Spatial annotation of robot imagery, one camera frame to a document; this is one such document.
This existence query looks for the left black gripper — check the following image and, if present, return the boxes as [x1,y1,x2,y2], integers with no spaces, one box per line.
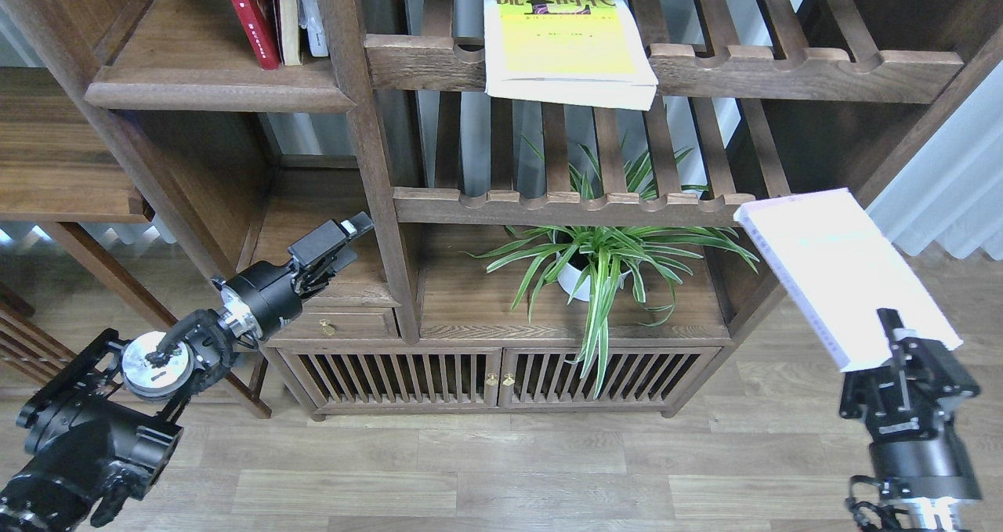
[212,213,374,342]

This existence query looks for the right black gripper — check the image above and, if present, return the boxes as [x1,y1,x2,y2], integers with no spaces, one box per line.
[839,308,982,503]

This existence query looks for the white purple book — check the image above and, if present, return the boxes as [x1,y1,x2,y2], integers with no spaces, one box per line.
[734,188,962,372]

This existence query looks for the red cover book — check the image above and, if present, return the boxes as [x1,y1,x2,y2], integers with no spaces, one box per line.
[230,0,281,69]

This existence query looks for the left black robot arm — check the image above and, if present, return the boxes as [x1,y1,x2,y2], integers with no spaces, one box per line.
[1,213,374,531]

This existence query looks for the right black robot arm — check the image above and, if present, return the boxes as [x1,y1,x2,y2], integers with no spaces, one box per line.
[839,308,982,531]

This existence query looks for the small wooden drawer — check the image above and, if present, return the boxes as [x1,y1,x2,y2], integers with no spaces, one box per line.
[273,307,399,339]

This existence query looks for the left slatted cabinet door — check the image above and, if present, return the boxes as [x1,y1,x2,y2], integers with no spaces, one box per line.
[281,349,502,414]

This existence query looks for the slatted cabinet door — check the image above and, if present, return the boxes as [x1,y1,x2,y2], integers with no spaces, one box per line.
[281,349,502,414]
[498,346,720,414]

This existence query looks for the white curtain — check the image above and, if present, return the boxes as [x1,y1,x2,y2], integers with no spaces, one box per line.
[867,64,1002,261]

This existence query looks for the white upright book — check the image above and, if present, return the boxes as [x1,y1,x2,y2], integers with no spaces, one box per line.
[299,0,329,58]

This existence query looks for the right slatted cabinet door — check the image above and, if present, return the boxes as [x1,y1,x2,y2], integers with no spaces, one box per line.
[498,346,720,414]

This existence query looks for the dark wooden bookshelf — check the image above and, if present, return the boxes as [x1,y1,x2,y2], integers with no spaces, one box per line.
[0,0,1003,422]

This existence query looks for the white plant pot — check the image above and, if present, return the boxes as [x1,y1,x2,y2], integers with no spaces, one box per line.
[556,249,631,302]

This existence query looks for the spider plant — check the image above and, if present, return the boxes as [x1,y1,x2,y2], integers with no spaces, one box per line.
[480,226,759,388]

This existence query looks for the brown upright book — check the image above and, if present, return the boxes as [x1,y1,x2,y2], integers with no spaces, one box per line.
[275,0,303,67]

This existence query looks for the yellow cover book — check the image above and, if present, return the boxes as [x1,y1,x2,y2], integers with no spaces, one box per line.
[483,0,657,110]

